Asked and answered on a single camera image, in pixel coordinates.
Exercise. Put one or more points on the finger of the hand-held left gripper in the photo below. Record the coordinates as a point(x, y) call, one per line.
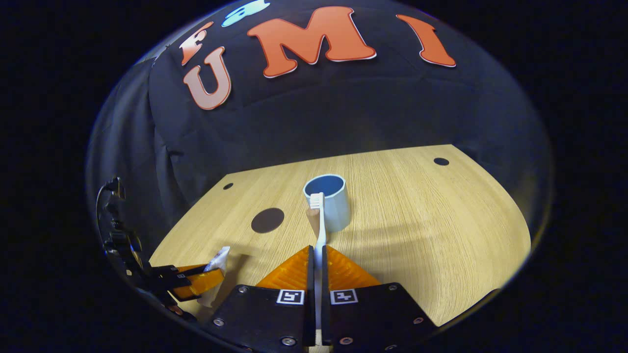
point(201, 282)

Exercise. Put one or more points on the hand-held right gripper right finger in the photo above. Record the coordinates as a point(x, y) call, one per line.
point(325, 274)

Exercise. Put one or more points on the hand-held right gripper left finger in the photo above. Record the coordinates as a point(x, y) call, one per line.
point(310, 274)

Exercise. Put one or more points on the white toothpaste tube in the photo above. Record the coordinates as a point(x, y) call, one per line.
point(220, 257)

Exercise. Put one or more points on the white toothbrush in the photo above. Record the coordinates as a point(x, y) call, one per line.
point(321, 230)

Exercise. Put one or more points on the dark brown round coaster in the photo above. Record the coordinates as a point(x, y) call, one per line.
point(267, 220)

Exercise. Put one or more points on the black backdrop cloth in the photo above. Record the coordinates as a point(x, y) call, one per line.
point(319, 113)

